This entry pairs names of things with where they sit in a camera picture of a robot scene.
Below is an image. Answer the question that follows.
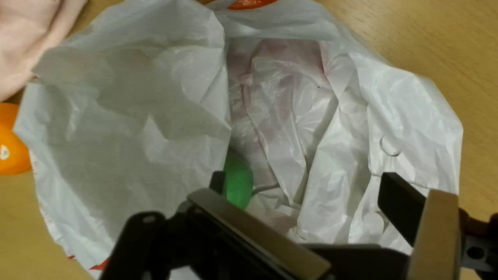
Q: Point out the green ball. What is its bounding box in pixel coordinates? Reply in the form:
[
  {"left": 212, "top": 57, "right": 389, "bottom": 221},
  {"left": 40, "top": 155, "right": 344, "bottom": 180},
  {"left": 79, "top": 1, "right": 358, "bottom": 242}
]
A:
[{"left": 224, "top": 149, "right": 254, "bottom": 208}]

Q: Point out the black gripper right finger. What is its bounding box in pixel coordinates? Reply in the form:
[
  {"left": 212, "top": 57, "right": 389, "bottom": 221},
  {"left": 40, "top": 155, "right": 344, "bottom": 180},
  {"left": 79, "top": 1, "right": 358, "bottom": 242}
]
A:
[{"left": 378, "top": 172, "right": 461, "bottom": 280}]

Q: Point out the light pink cloth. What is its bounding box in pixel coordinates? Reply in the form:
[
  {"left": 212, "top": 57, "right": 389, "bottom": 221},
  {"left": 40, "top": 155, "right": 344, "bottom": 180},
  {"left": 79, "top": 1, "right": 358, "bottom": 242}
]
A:
[{"left": 0, "top": 0, "right": 87, "bottom": 101}]

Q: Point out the white plastic bag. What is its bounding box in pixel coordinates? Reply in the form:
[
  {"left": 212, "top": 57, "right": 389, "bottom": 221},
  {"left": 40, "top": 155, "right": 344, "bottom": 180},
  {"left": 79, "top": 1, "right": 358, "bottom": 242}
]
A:
[{"left": 15, "top": 0, "right": 464, "bottom": 274}]

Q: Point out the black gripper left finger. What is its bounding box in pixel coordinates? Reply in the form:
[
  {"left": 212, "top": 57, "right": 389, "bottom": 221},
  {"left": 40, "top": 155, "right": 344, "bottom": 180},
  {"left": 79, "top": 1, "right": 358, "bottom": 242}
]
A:
[{"left": 188, "top": 172, "right": 330, "bottom": 280}]

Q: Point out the orange ball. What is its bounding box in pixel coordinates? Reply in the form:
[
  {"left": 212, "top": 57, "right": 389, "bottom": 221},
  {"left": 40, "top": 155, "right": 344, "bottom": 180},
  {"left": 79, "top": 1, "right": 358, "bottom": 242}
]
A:
[{"left": 0, "top": 102, "right": 31, "bottom": 174}]

